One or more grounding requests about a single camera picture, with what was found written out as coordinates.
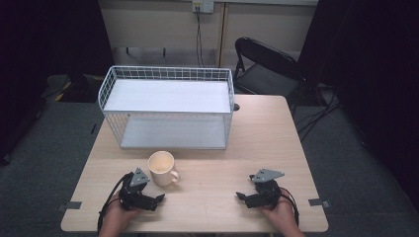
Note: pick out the cream ceramic cup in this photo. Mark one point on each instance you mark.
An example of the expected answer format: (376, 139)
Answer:
(160, 168)

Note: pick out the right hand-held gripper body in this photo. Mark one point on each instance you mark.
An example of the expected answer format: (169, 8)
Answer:
(265, 194)

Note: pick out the black folding chair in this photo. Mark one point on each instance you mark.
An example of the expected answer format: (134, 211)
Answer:
(267, 70)

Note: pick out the black curtain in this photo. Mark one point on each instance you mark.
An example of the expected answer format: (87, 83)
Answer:
(39, 49)
(372, 65)

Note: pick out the grey tape strip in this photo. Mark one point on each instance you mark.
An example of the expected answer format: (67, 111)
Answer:
(318, 202)
(69, 205)

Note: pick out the dark stand base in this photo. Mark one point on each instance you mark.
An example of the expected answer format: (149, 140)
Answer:
(77, 87)

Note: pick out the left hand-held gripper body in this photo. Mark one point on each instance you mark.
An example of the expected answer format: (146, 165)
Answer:
(133, 196)

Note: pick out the white wall socket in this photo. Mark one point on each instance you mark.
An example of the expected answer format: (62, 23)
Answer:
(203, 5)

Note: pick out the person's left hand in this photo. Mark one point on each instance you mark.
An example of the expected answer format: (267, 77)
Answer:
(115, 217)

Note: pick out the person's right hand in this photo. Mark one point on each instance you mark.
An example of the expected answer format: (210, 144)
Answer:
(281, 215)

